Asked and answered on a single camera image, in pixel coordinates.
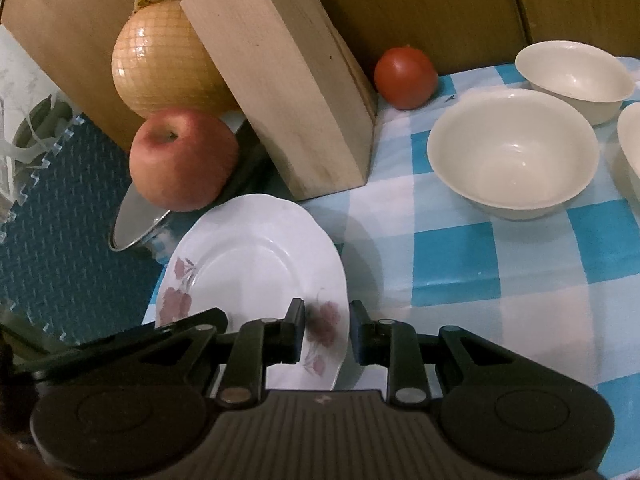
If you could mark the blue foam floor mat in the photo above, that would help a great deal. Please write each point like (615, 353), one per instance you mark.
(75, 240)

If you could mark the wooden knife block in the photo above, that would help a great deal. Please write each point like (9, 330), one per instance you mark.
(290, 90)

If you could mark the brown wooden cabinet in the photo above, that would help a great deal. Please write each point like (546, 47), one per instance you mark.
(450, 5)

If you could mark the yellow netted pomelo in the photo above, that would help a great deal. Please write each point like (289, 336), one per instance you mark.
(155, 55)

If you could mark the red apple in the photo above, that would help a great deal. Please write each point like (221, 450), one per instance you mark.
(182, 160)

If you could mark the steel pot with lid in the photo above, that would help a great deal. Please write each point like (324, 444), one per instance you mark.
(135, 225)

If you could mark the white floral plate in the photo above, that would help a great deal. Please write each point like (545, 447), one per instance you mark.
(255, 260)

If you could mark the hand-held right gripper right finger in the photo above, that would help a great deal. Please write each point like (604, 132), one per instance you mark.
(358, 332)

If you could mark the large cream bowl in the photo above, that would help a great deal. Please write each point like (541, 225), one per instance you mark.
(510, 160)

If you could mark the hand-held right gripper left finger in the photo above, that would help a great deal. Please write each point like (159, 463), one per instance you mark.
(296, 330)

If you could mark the blue white checkered tablecloth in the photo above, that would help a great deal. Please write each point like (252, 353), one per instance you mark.
(475, 270)

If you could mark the red tomato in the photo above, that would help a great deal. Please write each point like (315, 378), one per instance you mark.
(406, 77)

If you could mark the small cream bowl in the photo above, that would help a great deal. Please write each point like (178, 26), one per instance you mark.
(631, 145)
(575, 77)

